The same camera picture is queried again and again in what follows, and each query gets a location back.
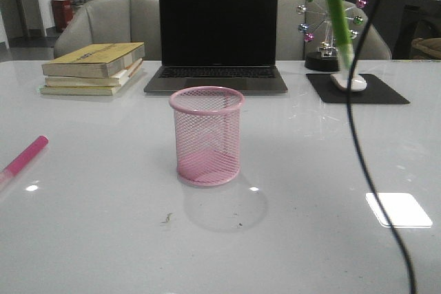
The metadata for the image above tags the green marker pen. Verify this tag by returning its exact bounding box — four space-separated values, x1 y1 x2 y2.
325 0 354 76

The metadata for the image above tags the pink marker pen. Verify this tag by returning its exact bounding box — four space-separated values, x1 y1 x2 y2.
1 136 49 191

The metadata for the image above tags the pink mesh pen holder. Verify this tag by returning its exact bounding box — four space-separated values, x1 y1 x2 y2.
169 86 245 187

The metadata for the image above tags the beige armchair right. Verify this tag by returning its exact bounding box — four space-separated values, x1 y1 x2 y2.
276 0 391 61

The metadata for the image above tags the beige armchair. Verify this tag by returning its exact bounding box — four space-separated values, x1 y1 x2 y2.
54 0 162 61
276 0 391 61

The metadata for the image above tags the ferris wheel desk toy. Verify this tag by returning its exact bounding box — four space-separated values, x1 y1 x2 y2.
296 0 369 72

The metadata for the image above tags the grey open laptop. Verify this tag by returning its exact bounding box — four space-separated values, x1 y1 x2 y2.
144 0 287 95

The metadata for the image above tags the white computer mouse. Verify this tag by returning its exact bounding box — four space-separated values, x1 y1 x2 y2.
330 73 367 92

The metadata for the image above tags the black mouse pad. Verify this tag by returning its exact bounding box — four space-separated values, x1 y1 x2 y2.
306 74 410 105

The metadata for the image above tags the beige armchair left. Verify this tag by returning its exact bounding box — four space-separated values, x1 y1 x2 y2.
54 0 162 61

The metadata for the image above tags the middle white book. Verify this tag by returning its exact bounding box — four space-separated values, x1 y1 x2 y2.
45 59 143 87

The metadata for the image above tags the yellow top book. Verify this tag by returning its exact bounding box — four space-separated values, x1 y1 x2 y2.
42 42 145 78

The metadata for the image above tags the red bin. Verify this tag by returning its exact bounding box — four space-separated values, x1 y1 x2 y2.
51 0 73 32

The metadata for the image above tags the bottom yellow-edged book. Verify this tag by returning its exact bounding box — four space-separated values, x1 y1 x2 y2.
39 74 136 96

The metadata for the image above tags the black cable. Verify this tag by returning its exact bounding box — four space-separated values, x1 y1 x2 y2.
345 0 418 294

